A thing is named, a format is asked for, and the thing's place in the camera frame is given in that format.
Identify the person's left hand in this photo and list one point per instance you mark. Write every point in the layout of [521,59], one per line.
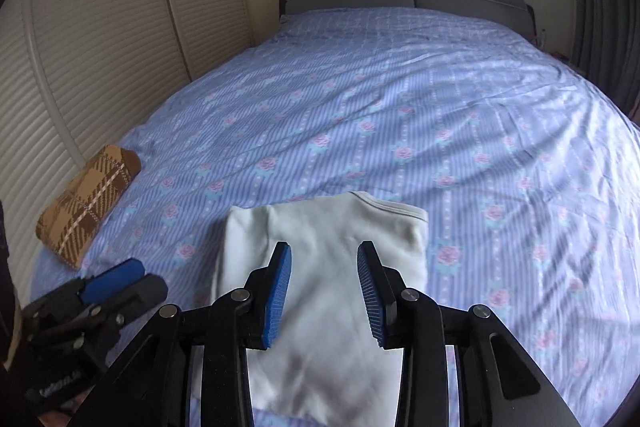
[57,421]

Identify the cream louvered wardrobe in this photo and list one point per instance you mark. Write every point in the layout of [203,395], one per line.
[100,32]

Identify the blue floral bed sheet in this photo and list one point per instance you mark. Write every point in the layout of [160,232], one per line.
[400,107]

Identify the brown plaid folded garment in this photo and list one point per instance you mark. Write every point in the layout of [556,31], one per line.
[87,207]

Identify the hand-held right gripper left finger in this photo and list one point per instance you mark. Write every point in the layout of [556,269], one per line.
[279,297]

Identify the grey-green curtain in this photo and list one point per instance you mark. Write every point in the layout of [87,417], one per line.
[610,7]

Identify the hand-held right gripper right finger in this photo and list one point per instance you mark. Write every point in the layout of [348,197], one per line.
[372,297]

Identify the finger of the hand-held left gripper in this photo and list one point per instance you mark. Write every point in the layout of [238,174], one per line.
[142,294]
[117,277]

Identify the pale green long-sleeve shirt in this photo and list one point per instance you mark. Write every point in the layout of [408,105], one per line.
[325,217]

